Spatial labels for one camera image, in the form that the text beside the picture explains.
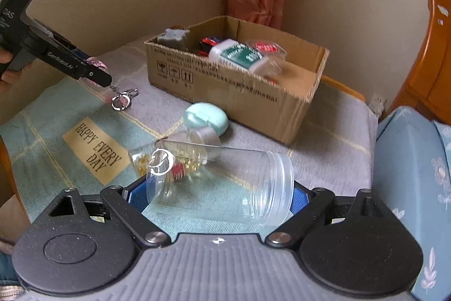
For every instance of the grey cat figurine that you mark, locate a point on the grey cat figurine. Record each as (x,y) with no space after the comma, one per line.
(175,38)

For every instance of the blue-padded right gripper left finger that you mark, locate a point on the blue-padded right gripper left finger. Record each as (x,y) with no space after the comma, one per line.
(125,205)

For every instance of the mint green oval case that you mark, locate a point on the mint green oval case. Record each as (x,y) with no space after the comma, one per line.
(203,114)

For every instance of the blue black toy truck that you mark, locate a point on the blue black toy truck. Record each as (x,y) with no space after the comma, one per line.
(206,44)

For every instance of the white wall charger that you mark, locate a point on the white wall charger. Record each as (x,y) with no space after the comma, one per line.
(377,104)

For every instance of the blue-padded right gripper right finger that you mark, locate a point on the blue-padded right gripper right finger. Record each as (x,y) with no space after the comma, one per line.
(309,208)

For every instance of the wooden headboard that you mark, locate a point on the wooden headboard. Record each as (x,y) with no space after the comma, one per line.
(427,86)

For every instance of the jar of gold beads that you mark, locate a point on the jar of gold beads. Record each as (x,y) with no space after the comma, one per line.
(176,144)

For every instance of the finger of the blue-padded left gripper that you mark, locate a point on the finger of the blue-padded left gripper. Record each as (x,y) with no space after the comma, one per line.
(90,72)

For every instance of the brown cardboard box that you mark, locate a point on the brown cardboard box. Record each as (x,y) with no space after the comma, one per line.
(275,107)

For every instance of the short clear jar red label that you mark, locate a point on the short clear jar red label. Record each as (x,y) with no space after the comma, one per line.
(272,54)

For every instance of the white frosted plastic bottle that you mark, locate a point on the white frosted plastic bottle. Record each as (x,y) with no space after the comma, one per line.
(235,55)

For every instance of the tall clear plastic jar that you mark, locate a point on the tall clear plastic jar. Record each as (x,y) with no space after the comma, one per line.
(253,187)

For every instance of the pink keychain charm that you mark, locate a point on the pink keychain charm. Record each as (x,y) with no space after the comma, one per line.
(121,99)

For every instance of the patchwork table cloth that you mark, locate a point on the patchwork table cloth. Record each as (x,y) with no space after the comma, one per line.
(334,149)

